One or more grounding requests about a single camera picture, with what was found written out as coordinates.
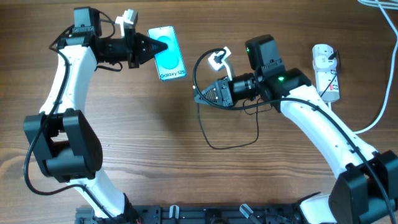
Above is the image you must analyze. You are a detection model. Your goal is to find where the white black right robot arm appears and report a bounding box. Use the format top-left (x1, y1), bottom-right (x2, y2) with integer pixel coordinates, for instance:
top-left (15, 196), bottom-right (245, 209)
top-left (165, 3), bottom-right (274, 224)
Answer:
top-left (193, 35), bottom-right (397, 223)

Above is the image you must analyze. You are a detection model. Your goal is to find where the black charging cable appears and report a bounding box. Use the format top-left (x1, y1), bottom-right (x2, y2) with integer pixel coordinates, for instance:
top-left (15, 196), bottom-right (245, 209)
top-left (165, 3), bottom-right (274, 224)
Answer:
top-left (192, 49), bottom-right (341, 151)

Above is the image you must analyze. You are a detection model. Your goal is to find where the white charger adapter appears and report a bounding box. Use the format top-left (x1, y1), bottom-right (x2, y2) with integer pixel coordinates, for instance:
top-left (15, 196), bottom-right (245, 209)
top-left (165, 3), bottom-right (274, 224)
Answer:
top-left (313, 55), bottom-right (337, 72)

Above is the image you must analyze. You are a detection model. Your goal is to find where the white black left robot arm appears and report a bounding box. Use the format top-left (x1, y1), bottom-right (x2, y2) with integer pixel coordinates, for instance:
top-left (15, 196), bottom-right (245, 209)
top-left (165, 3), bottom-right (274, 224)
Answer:
top-left (24, 7), bottom-right (167, 223)

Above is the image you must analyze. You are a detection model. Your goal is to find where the white power strip cord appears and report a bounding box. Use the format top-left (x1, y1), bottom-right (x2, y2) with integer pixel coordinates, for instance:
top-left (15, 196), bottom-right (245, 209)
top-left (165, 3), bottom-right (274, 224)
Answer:
top-left (326, 0), bottom-right (398, 135)

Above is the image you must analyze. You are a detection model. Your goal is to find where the white power strip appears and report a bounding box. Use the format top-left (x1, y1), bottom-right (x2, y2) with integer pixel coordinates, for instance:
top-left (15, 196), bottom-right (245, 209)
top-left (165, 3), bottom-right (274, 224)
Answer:
top-left (312, 44), bottom-right (340, 103)

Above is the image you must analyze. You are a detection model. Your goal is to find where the teal screen smartphone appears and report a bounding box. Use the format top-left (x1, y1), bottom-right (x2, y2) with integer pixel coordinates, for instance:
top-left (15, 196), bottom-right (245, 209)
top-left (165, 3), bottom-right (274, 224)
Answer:
top-left (147, 26), bottom-right (187, 81)

